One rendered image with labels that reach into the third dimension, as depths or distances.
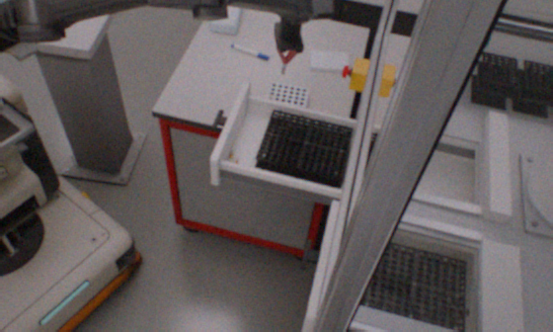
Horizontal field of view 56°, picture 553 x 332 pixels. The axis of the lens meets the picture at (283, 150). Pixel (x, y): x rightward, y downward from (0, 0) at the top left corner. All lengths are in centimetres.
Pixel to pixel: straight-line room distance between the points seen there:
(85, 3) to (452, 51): 74
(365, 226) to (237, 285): 155
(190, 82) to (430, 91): 131
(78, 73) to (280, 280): 109
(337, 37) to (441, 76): 149
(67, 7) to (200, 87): 70
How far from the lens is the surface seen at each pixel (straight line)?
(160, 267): 216
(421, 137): 46
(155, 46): 301
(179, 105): 161
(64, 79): 206
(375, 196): 53
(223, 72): 171
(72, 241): 196
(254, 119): 147
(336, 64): 175
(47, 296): 188
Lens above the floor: 192
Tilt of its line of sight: 51 degrees down
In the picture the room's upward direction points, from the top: 7 degrees clockwise
